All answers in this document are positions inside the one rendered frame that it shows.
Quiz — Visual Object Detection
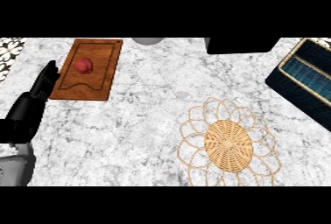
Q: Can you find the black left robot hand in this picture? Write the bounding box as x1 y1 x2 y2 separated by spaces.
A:
0 59 63 144

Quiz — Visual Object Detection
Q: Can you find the brown wooden placemat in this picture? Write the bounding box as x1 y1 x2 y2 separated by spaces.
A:
48 38 125 102

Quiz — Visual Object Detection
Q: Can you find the red squash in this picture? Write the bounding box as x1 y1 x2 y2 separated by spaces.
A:
74 57 95 74

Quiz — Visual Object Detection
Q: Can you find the black white patterned tile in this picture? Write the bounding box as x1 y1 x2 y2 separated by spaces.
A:
0 38 29 84

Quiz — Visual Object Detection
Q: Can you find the grey round object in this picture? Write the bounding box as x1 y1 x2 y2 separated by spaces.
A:
131 38 166 46

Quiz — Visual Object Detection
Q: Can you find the black box appliance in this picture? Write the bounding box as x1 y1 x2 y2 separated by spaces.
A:
203 38 283 55

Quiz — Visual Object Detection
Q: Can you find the dark blue appliance gold trim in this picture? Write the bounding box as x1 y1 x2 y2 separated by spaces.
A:
264 38 331 132

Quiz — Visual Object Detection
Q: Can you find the tan wire wicker basket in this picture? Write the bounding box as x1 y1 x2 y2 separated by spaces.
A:
178 96 284 187

